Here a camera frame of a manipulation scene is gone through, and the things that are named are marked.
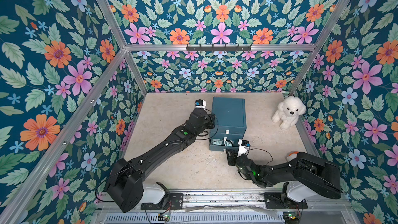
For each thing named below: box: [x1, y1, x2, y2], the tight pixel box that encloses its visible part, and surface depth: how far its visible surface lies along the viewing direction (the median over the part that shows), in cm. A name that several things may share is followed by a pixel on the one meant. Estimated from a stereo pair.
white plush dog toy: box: [271, 95, 307, 130], surface depth 92 cm
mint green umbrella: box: [223, 140, 234, 147], surface depth 89 cm
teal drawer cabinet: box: [209, 96, 247, 151], surface depth 84 cm
